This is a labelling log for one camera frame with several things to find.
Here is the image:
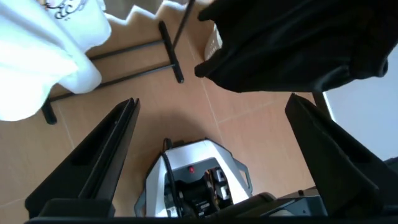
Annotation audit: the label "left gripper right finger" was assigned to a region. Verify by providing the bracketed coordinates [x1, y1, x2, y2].
[284, 93, 398, 217]

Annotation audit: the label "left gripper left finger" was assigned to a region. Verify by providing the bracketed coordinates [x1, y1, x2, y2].
[24, 98, 141, 219]

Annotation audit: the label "white printed t-shirt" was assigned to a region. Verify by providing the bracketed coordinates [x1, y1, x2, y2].
[0, 0, 113, 123]

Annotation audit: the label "black shorts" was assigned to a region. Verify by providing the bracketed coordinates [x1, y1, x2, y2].
[193, 0, 398, 94]

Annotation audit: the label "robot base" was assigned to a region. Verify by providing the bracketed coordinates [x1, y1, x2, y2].
[134, 138, 329, 218]

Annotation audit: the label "black clothes rack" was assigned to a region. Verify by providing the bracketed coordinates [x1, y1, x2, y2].
[40, 0, 197, 126]

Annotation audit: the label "white laundry basket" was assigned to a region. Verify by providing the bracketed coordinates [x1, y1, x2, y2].
[203, 24, 224, 62]

